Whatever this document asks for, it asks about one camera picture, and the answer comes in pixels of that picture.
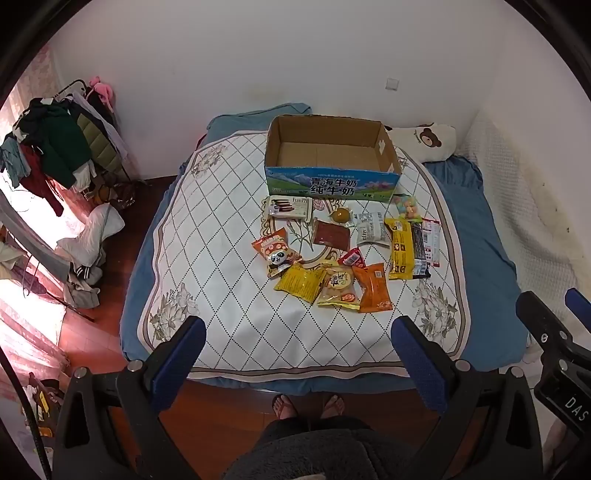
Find colourful candy ball bag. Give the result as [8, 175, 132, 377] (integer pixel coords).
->
[392, 194, 422, 220]

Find panda print snack packet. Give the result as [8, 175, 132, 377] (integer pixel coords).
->
[266, 249, 301, 278]

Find long black snack packet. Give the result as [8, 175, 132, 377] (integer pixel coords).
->
[410, 222, 431, 279]

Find person's feet and legs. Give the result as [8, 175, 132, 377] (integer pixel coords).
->
[221, 415, 423, 480]

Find blue bed sheet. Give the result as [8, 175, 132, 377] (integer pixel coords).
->
[122, 102, 533, 394]

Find orange-red cookie packet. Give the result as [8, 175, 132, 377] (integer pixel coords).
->
[251, 227, 290, 262]

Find red and white snack packet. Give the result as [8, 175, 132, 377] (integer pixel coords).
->
[420, 217, 442, 268]

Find beige biscuit stick packet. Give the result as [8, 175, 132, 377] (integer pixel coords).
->
[266, 195, 315, 220]

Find orange snack packet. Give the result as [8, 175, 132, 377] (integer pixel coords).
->
[351, 263, 393, 314]

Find person's foot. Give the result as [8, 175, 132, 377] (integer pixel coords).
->
[272, 393, 296, 421]
[320, 393, 346, 420]

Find yellow square snack packet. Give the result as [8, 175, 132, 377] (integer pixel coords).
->
[274, 263, 327, 301]

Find person's right foot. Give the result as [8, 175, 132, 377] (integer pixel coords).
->
[320, 393, 346, 420]

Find grey cloth pile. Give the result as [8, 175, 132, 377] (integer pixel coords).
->
[64, 265, 102, 310]

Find black clothes rack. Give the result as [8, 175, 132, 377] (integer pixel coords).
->
[51, 79, 141, 204]

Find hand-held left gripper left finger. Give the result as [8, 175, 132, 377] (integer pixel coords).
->
[53, 316, 207, 480]

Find gold round biscuit packet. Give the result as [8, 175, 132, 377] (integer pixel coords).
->
[316, 265, 361, 310]

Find white bear print pillow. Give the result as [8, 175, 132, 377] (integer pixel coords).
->
[385, 122, 458, 162]

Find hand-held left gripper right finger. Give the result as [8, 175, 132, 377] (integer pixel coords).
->
[392, 316, 544, 480]

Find person's left foot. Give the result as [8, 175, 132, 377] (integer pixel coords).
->
[272, 393, 296, 421]

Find red-brown flat snack packet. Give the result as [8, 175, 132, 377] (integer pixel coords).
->
[311, 218, 352, 253]

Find small red snack packet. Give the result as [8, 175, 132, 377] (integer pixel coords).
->
[339, 247, 367, 268]

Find dark green jacket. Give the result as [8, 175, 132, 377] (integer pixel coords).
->
[21, 104, 92, 189]

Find cardboard box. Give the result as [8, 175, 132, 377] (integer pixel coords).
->
[264, 114, 403, 204]

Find white cloth pile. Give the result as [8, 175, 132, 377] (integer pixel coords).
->
[55, 203, 126, 268]

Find red garment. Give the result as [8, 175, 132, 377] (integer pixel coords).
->
[18, 148, 65, 217]

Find pink patterned curtain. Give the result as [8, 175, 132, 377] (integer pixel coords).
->
[0, 44, 75, 384]

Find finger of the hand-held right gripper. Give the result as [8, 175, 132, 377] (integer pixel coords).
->
[516, 291, 576, 360]
[564, 287, 591, 325]

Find olive puffer jacket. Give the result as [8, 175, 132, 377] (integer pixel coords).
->
[74, 95, 122, 178]

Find yellow black object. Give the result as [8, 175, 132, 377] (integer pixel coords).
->
[25, 373, 66, 437]

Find white diamond-pattern blanket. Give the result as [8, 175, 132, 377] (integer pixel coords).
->
[137, 130, 472, 385]

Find long yellow snack packet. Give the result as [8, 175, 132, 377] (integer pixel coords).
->
[384, 217, 415, 281]

